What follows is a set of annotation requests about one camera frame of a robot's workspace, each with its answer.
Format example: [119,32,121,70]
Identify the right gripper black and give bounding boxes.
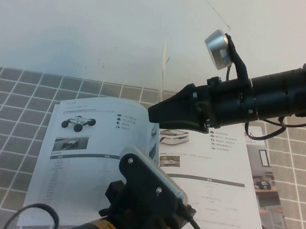
[145,61,266,145]

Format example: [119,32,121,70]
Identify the black right camera bracket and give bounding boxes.
[217,32,258,86]

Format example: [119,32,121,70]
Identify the black camera bracket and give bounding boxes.
[112,150,186,215]
[217,32,258,86]

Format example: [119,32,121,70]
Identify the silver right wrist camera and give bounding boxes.
[199,27,239,73]

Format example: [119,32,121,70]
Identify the brochure with red title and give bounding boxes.
[228,123,306,229]

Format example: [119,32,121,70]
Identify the black left camera bracket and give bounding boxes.
[112,150,186,215]

